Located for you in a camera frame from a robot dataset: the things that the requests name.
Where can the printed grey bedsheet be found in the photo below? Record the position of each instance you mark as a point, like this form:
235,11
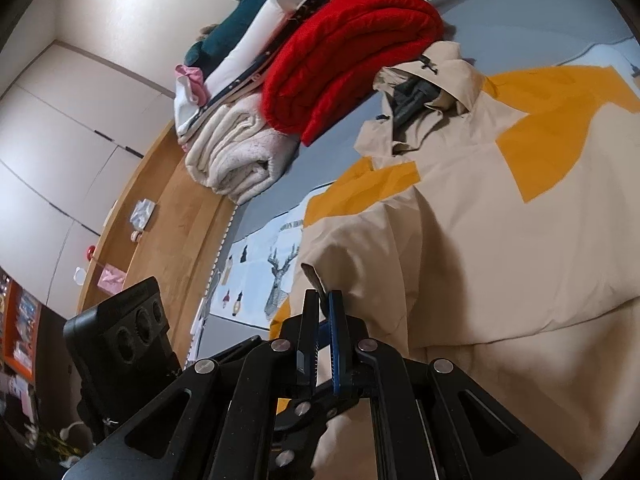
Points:
260,270

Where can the white garment with navy trim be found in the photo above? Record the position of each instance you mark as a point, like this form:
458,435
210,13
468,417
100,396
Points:
240,60

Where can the clear plastic bag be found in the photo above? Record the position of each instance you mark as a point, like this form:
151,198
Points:
142,212

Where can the orange shelf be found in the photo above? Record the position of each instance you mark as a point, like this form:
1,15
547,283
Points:
17,325

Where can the wooden bed frame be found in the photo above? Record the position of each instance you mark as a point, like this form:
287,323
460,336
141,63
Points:
165,230

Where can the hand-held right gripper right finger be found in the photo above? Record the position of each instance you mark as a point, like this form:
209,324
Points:
338,340

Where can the white wardrobe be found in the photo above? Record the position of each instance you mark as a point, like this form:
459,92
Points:
60,160

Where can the small red object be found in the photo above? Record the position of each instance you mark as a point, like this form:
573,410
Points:
91,251

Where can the cream folded blanket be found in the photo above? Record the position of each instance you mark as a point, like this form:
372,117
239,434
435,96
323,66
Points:
240,155

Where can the beige and orange pillow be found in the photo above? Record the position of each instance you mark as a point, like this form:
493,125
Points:
475,220

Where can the pink and white cloth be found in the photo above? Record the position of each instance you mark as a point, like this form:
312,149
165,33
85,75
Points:
190,77

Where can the teal folded garment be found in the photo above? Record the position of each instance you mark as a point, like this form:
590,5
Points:
235,25

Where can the red knit sweater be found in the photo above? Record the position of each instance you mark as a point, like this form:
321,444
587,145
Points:
345,60

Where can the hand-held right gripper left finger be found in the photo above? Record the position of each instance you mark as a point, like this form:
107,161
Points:
311,330

